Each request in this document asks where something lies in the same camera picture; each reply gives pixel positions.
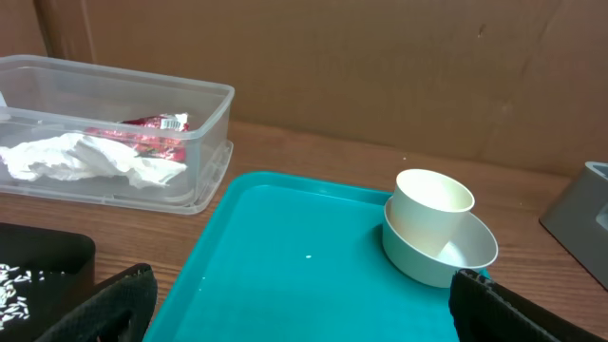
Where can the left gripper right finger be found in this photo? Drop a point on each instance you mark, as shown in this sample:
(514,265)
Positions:
(485,311)

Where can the white paper cup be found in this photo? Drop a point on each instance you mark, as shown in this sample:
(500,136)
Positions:
(427,207)

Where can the teal serving tray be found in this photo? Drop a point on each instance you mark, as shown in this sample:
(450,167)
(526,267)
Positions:
(286,258)

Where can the grey dishwasher rack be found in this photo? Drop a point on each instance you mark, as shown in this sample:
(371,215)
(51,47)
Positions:
(577,219)

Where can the red snack wrapper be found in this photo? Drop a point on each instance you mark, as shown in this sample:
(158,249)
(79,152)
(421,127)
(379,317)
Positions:
(151,146)

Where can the black plastic tray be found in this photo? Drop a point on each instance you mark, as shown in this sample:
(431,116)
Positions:
(67,260)

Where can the rice food scraps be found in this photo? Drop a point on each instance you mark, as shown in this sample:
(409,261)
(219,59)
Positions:
(16,292)

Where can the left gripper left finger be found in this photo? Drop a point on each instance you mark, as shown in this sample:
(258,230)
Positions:
(118,309)

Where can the clear plastic bin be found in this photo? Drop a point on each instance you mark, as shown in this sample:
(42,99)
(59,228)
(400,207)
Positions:
(42,98)

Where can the white napkin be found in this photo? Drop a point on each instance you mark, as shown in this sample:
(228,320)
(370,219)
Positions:
(75,156)

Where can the grey bowl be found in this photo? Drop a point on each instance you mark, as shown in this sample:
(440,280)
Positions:
(472,247)

